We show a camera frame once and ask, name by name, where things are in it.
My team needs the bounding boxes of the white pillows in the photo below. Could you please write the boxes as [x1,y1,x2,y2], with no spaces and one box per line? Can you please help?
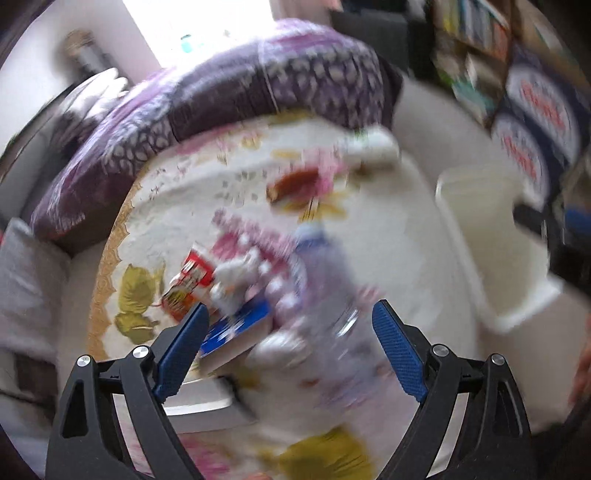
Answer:
[60,69,130,134]

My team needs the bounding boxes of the grey checked cushion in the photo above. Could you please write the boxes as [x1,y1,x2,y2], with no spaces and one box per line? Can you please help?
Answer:
[0,219,70,352]

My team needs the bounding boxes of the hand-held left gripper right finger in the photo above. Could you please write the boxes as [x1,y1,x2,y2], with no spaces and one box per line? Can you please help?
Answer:
[372,299,539,480]

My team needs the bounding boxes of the blue and white carton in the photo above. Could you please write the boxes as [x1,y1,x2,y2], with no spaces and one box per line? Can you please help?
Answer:
[492,111,550,204]
[505,46,583,158]

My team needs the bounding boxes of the red snack packet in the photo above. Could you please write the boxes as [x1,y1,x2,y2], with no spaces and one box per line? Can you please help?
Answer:
[161,244,215,321]

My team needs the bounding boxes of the grey flat box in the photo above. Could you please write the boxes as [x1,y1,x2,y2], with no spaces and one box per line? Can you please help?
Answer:
[161,376,257,435]

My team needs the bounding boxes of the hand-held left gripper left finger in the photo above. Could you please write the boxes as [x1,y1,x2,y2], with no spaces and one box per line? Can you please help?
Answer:
[45,302,211,480]

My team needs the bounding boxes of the folded white diaper pack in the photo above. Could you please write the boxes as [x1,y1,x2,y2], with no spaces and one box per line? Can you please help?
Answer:
[344,127,400,169]

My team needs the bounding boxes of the crumpled white tissue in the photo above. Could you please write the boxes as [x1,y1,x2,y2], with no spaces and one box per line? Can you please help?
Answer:
[249,332,315,370]

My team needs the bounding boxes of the dark bench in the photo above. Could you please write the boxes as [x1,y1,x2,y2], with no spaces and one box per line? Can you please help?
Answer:
[332,9,409,70]

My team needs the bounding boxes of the wooden bookshelf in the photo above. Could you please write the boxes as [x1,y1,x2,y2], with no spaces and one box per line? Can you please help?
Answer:
[431,0,513,125]

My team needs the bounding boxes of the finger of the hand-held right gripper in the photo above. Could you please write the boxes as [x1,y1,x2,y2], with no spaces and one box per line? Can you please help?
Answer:
[513,203,552,238]

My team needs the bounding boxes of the clear plastic bottle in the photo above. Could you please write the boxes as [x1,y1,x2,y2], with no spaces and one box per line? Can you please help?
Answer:
[288,224,393,393]

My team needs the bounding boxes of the white plastic bin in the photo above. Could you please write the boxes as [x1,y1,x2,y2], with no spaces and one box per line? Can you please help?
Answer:
[436,168,564,333]

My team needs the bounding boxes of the brown snack wrapper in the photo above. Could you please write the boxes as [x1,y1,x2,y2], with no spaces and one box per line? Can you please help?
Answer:
[267,168,324,204]

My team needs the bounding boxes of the purple patterned quilt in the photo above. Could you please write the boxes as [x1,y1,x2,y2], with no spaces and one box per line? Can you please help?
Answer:
[30,18,386,245]

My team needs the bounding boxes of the floral blanket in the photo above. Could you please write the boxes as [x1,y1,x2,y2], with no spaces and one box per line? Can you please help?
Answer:
[88,113,481,480]

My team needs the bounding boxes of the black metal stand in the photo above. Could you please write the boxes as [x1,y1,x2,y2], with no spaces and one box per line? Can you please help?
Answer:
[65,30,107,75]

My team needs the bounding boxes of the blue and white box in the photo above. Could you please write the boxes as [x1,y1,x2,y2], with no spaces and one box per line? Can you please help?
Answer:
[198,298,273,374]

